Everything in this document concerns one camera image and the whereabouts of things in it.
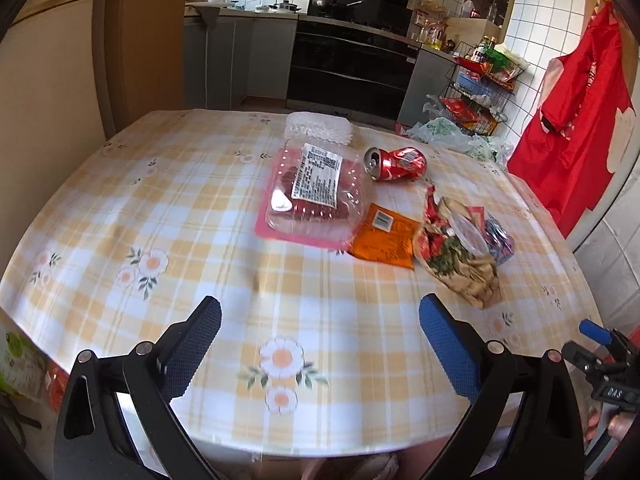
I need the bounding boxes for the brown red wrapper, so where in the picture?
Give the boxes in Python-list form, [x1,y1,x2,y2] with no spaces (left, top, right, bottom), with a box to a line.
[413,182,500,309]

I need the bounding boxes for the round clear plastic lid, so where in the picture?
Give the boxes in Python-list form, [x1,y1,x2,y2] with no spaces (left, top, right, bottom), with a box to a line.
[449,212,490,258]

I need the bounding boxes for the orange seasoning packet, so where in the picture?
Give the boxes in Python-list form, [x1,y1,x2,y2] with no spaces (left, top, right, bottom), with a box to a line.
[348,204,421,269]

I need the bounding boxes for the crushed red cola can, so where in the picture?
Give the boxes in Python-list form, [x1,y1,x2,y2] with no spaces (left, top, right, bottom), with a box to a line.
[363,146,427,182]

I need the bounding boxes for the clear clamshell box pink tray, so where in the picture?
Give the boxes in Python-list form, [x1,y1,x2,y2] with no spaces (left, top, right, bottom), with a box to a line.
[255,139,372,252]

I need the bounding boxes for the white foam fruit net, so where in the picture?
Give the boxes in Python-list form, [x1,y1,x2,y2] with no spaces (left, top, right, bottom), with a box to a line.
[284,112,352,145]

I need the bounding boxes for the crushed blue soda can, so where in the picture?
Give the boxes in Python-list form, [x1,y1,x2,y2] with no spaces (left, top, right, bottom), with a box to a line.
[484,212,515,266]

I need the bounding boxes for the grey kitchen base cabinets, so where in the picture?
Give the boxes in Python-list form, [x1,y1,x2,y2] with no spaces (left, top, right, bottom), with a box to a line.
[183,3,297,110]

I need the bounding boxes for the person's right hand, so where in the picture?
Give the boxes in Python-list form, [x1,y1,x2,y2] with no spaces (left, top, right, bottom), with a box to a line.
[584,408,637,444]

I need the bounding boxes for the yellow plaid floral tablecloth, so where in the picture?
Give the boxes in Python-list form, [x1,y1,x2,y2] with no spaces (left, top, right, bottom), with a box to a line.
[1,110,599,456]

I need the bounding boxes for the colourful bags on floor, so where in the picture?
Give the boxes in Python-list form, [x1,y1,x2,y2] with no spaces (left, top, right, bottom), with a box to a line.
[0,327,68,413]

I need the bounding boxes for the red hanging apron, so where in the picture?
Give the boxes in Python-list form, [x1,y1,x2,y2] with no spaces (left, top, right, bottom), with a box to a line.
[506,1,637,236]

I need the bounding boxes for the plastic bags on floor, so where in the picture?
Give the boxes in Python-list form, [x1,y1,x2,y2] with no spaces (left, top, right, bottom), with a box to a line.
[399,96,515,168]

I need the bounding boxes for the cream refrigerator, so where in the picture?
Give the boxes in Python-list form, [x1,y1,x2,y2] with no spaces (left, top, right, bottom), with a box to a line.
[0,0,109,281]

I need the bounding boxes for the black built-in stove oven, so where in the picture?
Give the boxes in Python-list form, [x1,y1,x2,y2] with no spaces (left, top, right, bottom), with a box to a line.
[286,0,420,122]

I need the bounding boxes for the wire kitchen storage rack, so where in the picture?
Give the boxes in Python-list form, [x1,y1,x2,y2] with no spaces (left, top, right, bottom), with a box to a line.
[439,36,528,136]

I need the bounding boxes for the wooden door frame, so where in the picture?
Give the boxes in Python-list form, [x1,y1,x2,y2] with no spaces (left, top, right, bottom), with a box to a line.
[92,0,184,138]

